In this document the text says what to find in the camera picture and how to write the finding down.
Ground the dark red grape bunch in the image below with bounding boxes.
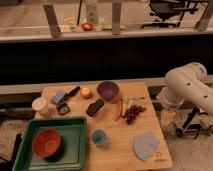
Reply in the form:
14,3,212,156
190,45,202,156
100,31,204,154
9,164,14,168
124,105,146,124

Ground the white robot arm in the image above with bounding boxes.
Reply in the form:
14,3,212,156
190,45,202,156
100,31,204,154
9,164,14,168
157,62,213,116

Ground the blue plastic cup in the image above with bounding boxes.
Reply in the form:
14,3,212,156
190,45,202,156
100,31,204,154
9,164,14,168
92,130,106,146

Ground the white lidded cup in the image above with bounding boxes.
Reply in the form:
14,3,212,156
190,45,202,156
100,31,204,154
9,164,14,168
32,97,49,116

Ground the purple bowl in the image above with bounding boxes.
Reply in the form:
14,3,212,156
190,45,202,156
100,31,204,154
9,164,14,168
97,81,119,101

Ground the orange carrot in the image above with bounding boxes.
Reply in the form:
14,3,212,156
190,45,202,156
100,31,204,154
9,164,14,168
115,99,123,121

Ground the orange round fruit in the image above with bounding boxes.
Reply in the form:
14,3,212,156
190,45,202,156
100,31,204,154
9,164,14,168
80,87,92,99

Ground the black rectangular block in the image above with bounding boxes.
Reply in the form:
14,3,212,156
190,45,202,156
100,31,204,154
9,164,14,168
86,99,104,117

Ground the blue sponge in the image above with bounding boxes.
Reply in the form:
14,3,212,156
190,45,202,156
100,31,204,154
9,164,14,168
51,91,66,105

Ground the small black box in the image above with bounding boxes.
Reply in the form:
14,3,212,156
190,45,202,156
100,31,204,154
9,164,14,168
56,103,70,115

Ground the green plastic tray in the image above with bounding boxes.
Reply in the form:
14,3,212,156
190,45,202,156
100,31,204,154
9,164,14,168
12,117,87,171

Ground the orange fruit in background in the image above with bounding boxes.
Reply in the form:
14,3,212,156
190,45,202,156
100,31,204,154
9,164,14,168
81,22,94,31

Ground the light blue cloth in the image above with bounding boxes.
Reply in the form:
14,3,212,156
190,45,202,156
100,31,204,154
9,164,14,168
132,132,160,161

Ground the orange bowl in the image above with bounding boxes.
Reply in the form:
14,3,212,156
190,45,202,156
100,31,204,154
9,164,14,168
31,129,61,158

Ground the black stand beside table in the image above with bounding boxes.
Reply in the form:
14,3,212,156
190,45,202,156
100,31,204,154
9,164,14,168
175,108,213,139

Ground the black office chair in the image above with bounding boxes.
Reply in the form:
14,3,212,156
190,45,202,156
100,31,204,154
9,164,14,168
141,0,208,28

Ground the black handled brush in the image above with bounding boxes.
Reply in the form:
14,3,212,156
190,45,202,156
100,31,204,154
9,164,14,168
64,86,80,101

